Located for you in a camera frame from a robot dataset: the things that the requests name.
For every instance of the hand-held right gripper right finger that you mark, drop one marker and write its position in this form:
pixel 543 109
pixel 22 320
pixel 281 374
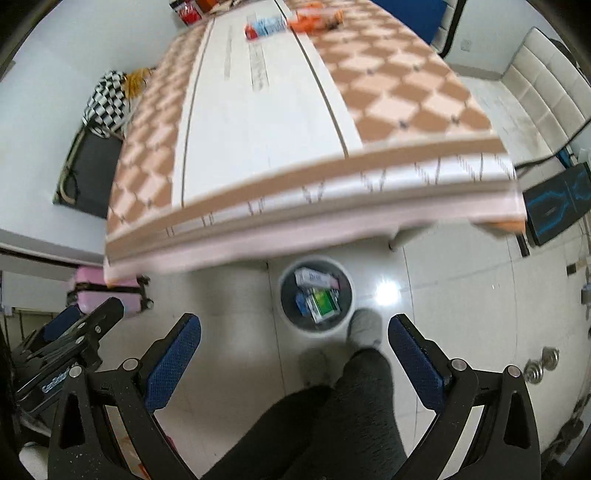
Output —
pixel 418 364

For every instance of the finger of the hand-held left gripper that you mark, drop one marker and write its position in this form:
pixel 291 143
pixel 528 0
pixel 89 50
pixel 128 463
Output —
pixel 62 321
pixel 99 321

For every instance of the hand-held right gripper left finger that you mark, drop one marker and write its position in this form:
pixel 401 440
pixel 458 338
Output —
pixel 173 364

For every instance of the green white medicine box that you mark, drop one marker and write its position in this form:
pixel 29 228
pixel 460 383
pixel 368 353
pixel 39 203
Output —
pixel 324 303

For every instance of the blue white medicine box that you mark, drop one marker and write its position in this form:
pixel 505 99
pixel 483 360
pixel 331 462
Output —
pixel 302 304

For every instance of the round white trash bin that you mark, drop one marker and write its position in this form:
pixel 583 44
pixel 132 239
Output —
pixel 288 302

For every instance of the pink white long box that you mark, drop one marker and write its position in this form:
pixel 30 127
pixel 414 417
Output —
pixel 315 277

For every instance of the pink suitcase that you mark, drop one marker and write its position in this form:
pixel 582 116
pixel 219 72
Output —
pixel 108 290

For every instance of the person's right leg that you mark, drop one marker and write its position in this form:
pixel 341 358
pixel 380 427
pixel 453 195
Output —
pixel 369 406

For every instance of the person's leg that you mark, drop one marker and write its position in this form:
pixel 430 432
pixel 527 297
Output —
pixel 281 429
pixel 369 406

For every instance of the person's right foot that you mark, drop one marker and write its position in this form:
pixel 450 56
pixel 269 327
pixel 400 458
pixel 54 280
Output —
pixel 365 326

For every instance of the person's foot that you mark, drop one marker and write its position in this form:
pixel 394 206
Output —
pixel 365 326
pixel 315 364

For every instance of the person's left foot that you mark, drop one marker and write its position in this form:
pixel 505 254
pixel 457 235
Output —
pixel 315 364

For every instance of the chrome dumbbell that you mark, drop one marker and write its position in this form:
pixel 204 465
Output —
pixel 542 364

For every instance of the person's left leg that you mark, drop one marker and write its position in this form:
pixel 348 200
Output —
pixel 281 429

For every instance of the black panel with blue lines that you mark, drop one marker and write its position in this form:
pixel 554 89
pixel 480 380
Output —
pixel 554 203

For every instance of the black white checkered bag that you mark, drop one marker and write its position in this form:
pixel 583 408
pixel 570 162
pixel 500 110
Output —
pixel 108 101

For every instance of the orange mesh bag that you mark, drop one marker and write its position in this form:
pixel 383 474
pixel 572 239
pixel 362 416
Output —
pixel 138 78

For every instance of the checked brown tablecloth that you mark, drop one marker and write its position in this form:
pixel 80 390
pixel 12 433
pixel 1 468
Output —
pixel 258 124

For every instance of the white padded chair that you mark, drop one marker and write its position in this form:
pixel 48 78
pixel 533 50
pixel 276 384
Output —
pixel 540 101

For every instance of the orange box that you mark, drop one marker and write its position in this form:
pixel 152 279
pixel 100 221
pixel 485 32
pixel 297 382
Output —
pixel 210 4

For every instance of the small blue milk carton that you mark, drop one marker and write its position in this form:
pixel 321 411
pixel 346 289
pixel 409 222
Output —
pixel 265 26

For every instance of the blue folding chair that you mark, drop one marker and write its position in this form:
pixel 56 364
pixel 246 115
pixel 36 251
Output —
pixel 415 14

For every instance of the orange plastic wrapper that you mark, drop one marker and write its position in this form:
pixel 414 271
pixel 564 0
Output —
pixel 316 17

